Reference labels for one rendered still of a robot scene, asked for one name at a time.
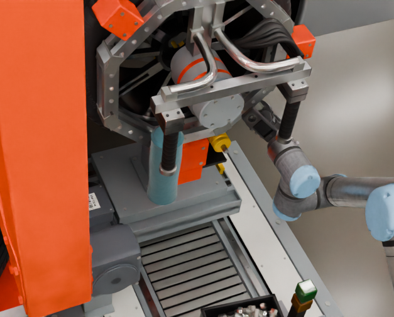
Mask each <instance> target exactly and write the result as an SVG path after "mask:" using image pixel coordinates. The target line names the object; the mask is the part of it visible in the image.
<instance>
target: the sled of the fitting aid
mask: <svg viewBox="0 0 394 317"><path fill-rule="evenodd" d="M87 161H88V182H95V183H97V184H99V185H100V184H101V183H100V181H99V178H98V176H97V174H96V172H95V170H94V167H93V165H92V162H91V158H88V159H87ZM215 166H216V167H217V169H218V171H219V173H220V174H221V176H222V178H223V179H224V182H225V183H226V185H227V194H226V195H224V196H220V197H216V198H213V199H210V200H206V201H202V202H200V203H196V204H192V205H190V206H186V207H182V208H179V209H175V210H172V211H168V212H166V213H162V214H158V215H155V216H151V217H148V218H145V219H142V220H138V221H134V222H131V223H127V224H125V225H129V226H130V227H131V229H132V231H133V233H134V235H135V237H136V239H137V241H138V243H140V242H144V241H147V240H151V239H153V238H157V237H159V236H163V235H167V234H170V233H173V232H176V231H180V230H184V229H186V228H190V227H193V226H196V225H200V224H202V223H206V222H209V221H213V220H217V219H219V218H223V217H226V216H229V215H232V214H236V213H239V211H240V208H241V203H242V199H241V196H240V195H239V193H238V192H237V190H236V188H235V186H234V184H233V183H232V181H231V180H230V178H229V176H228V174H227V173H226V171H225V167H224V166H223V164H222V163H221V164H217V165H215Z"/></svg>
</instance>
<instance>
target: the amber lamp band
mask: <svg viewBox="0 0 394 317"><path fill-rule="evenodd" d="M291 303H292V304H293V307H294V308H295V310H296V312H297V313H300V312H302V311H306V310H308V309H310V308H311V305H312V303H313V299H312V300H311V301H308V302H306V303H300V301H299V299H298V297H297V296H296V293H294V294H293V296H292V299H291Z"/></svg>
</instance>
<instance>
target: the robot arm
mask: <svg viewBox="0 0 394 317"><path fill-rule="evenodd" d="M241 116H242V120H243V121H244V122H245V123H246V125H247V126H248V127H249V129H250V130H251V131H253V130H254V133H255V134H259V136H260V138H262V139H264V140H265V141H266V142H268V145H267V148H268V151H267V154H268V156H269V158H270V159H271V161H272V162H273V164H274V165H275V167H276V169H277V170H278V171H279V173H280V175H281V178H280V181H279V184H278V187H277V190H276V194H275V196H274V197H273V204H272V208H273V211H274V213H275V214H276V215H277V216H278V217H279V218H281V219H283V220H285V221H295V220H297V219H298V218H299V217H300V216H301V214H302V213H303V212H307V211H312V210H315V209H320V208H326V207H329V206H335V207H343V206H345V207H354V208H365V217H366V224H367V227H368V229H369V231H370V232H371V235H372V236H373V237H374V238H375V239H376V240H379V241H381V242H382V245H383V248H384V249H385V253H386V258H387V261H388V266H389V270H390V275H391V281H392V284H393V290H394V177H347V176H346V175H344V174H333V175H330V176H327V177H321V178H320V176H319V175H318V172H317V170H316V169H315V167H313V165H312V164H311V163H310V161H309V160H308V158H307V157H306V155H305V154H304V152H303V151H302V149H301V148H300V147H299V146H298V144H299V142H298V141H297V142H296V141H295V139H294V138H293V137H292V141H291V142H290V143H289V144H286V145H283V144H280V143H278V142H277V141H276V138H275V137H276V133H277V131H278V130H279V128H280V123H281V119H280V117H279V116H277V115H276V114H274V113H273V111H272V108H271V106H270V105H269V104H268V103H267V102H265V101H263V100H261V101H260V102H259V103H258V104H257V105H256V106H255V107H253V106H252V107H250V108H249V109H248V110H247V111H246V112H245V113H243V114H242V115H241Z"/></svg>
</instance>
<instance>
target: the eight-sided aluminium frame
mask: <svg viewBox="0 0 394 317"><path fill-rule="evenodd" d="M222 1H224V2H227V1H233V0H144V1H143V2H142V3H141V4H140V5H139V6H138V7H137V8H136V9H137V10H138V12H139V13H140V15H141V17H142V18H143V20H144V23H143V24H142V25H141V26H140V27H139V28H138V29H137V30H136V31H135V32H134V33H133V34H132V35H131V36H130V37H129V38H128V39H127V40H126V41H124V40H122V39H120V38H119V37H118V36H116V35H114V34H113V33H111V34H110V35H109V36H108V37H107V38H106V39H105V40H103V41H102V43H101V44H100V45H99V46H98V47H97V54H96V59H97V103H96V105H97V112H98V114H99V116H100V118H101V121H102V123H103V125H104V126H105V127H106V128H109V129H110V130H111V131H112V130H113V131H115V132H117V133H119V134H121V135H123V136H126V137H128V138H130V139H132V140H134V141H136V142H138V143H140V144H142V145H144V146H146V147H148V148H149V149H150V147H151V133H152V131H153V130H154V129H155V128H157V127H158V126H152V125H150V124H148V123H146V122H144V121H143V120H141V119H139V118H137V117H135V116H133V115H131V114H129V113H127V112H125V111H123V110H122V109H119V108H118V104H119V66H120V64H121V63H122V62H123V61H124V60H125V59H126V58H127V57H128V56H129V55H130V54H131V53H132V52H133V51H134V50H135V49H136V48H138V47H139V46H140V45H141V44H142V43H143V42H144V41H145V40H146V39H147V38H148V37H149V36H150V35H151V34H152V33H153V32H154V31H155V30H156V29H157V28H158V27H159V26H160V25H161V24H162V23H163V22H164V21H165V20H166V19H167V18H168V17H169V16H170V15H171V14H172V13H174V12H176V11H181V10H185V9H191V8H194V7H196V6H202V5H203V6H207V5H211V4H215V3H218V2H222ZM246 1H247V2H248V3H250V5H252V7H254V8H255V9H256V10H257V11H259V12H260V13H261V14H262V15H263V16H264V17H265V18H275V19H277V20H278V21H280V22H281V23H282V25H283V26H284V27H285V28H286V29H287V31H288V32H289V34H290V35H292V33H293V27H294V22H293V21H292V19H291V18H290V17H289V15H288V14H287V13H286V12H285V10H284V9H283V8H282V7H281V6H280V5H278V4H277V3H276V2H275V1H274V0H272V1H271V0H246ZM286 56H287V53H286V51H284V49H283V47H282V46H281V45H280V44H279V43H278V44H276V45H274V46H270V47H265V48H264V50H263V56H262V59H261V63H268V62H276V61H279V60H284V59H286ZM275 88H276V85H274V86H269V87H264V88H261V89H256V90H253V91H248V92H244V93H241V95H242V97H243V99H244V107H243V110H242V111H241V113H240V114H239V116H238V117H237V118H236V119H235V120H234V121H232V122H231V123H229V124H228V125H226V126H223V127H220V128H206V127H204V126H202V125H201V123H200V121H199V120H198V118H197V117H196V116H194V117H191V118H187V119H185V120H184V123H185V124H184V126H183V131H182V133H183V135H184V141H183V144H184V143H188V142H193V141H196V140H201V139H204V138H208V137H211V136H218V135H220V134H223V133H225V132H227V130H230V129H231V128H232V126H233V125H234V124H235V123H236V122H238V121H239V120H240V119H241V118H242V116H241V115H242V114H243V113H245V112H246V111H247V110H248V109H249V108H250V107H252V106H253V107H254V106H256V105H257V104H258V103H259V102H260V101H261V100H262V99H263V98H264V97H265V96H267V95H268V94H269V93H270V92H271V91H274V89H275ZM159 126H160V125H159Z"/></svg>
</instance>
